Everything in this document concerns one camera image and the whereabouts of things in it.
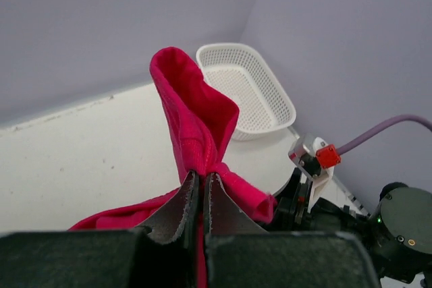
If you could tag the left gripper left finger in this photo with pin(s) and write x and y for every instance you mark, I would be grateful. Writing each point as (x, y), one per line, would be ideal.
(166, 253)

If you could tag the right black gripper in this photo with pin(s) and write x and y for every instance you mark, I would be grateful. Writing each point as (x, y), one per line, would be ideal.
(293, 201)

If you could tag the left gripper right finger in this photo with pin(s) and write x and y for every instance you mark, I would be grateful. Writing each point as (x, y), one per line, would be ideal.
(229, 236)

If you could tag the pink red t shirt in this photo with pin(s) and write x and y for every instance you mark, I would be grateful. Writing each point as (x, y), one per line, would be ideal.
(201, 122)

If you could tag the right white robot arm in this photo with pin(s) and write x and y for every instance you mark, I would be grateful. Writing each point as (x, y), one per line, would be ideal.
(397, 235)

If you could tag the white plastic basket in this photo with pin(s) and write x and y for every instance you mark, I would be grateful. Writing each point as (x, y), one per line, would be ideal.
(239, 72)

